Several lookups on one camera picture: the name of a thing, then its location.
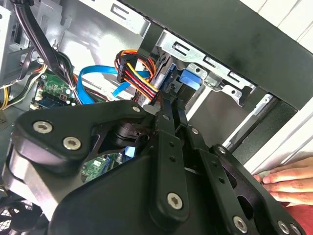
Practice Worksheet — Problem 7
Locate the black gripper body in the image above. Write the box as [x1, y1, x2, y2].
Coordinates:
[47, 153, 229, 235]

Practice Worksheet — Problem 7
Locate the person's right hand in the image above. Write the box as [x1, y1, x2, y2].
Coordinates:
[253, 157, 313, 206]

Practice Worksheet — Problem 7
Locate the hard disk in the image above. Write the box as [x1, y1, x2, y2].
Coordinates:
[146, 52, 203, 103]

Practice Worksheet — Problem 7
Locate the blue data wire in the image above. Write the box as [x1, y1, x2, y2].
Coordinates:
[78, 65, 152, 105]

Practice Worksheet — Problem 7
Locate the multicolour power wire with connector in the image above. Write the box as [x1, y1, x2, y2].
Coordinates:
[114, 48, 163, 105]

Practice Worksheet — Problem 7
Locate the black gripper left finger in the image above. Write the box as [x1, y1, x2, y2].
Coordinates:
[1, 93, 191, 225]

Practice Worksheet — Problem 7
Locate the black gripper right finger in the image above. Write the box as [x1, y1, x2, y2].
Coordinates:
[171, 96, 305, 235]

